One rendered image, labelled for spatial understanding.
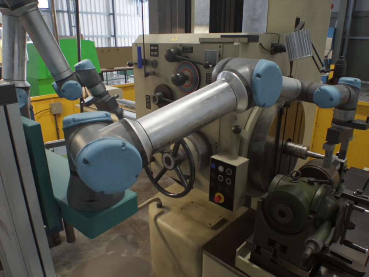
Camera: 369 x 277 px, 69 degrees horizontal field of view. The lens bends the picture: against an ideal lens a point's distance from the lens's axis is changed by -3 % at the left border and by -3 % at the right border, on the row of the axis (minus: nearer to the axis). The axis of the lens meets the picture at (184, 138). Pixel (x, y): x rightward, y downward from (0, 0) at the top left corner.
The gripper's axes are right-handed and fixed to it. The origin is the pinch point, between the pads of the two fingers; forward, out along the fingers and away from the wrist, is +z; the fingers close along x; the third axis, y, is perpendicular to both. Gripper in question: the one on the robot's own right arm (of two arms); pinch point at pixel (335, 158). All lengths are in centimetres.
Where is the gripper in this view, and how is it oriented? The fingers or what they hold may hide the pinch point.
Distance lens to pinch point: 122.9
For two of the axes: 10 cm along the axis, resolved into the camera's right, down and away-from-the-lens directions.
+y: -6.1, -2.7, 7.4
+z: 0.0, 9.4, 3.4
